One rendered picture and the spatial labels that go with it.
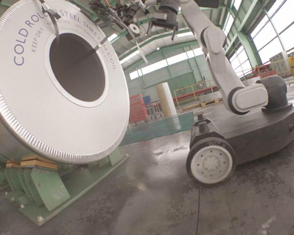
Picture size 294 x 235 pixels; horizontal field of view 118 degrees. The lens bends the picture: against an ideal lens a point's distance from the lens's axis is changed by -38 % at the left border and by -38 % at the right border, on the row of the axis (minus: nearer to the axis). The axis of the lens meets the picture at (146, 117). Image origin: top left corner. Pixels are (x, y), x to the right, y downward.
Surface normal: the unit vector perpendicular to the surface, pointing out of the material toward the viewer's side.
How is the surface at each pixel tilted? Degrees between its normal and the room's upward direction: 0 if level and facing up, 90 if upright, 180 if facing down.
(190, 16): 114
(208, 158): 90
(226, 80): 90
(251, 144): 90
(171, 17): 92
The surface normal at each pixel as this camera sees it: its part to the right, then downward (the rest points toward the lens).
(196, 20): -0.33, 0.13
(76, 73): -0.18, 0.51
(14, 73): 0.90, -0.26
